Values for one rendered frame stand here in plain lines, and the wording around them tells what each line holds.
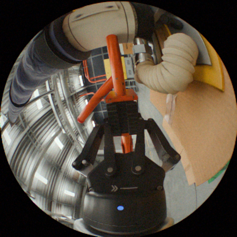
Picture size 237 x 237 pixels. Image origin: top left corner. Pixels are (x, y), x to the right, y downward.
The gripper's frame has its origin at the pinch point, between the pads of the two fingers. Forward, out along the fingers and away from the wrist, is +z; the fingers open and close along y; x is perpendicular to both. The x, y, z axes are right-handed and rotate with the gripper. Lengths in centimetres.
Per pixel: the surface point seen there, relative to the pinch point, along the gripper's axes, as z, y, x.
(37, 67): -6.3, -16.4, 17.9
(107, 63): 721, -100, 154
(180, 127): -5.4, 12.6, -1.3
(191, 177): -14, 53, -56
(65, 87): 447, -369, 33
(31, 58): -8.8, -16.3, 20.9
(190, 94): -6.4, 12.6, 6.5
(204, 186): -46, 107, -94
